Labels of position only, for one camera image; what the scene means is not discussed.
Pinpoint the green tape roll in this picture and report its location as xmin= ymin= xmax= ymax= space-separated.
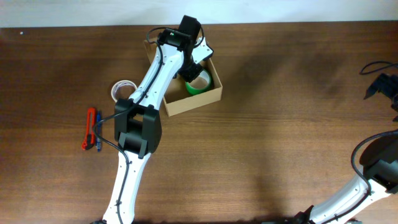
xmin=185 ymin=70 xmax=213 ymax=95

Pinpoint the brown cardboard box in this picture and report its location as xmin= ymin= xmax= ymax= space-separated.
xmin=137 ymin=41 xmax=223 ymax=116

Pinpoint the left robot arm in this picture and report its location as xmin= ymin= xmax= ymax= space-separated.
xmin=100 ymin=16 xmax=213 ymax=223

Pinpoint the blue pen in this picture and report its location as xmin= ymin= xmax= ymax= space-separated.
xmin=96 ymin=110 xmax=102 ymax=152

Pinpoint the orange utility knife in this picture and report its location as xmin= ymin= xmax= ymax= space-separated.
xmin=81 ymin=107 xmax=96 ymax=151

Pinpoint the white masking tape roll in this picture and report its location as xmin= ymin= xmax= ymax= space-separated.
xmin=111 ymin=80 xmax=137 ymax=102

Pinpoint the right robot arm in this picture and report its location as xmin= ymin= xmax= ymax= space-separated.
xmin=282 ymin=129 xmax=397 ymax=223

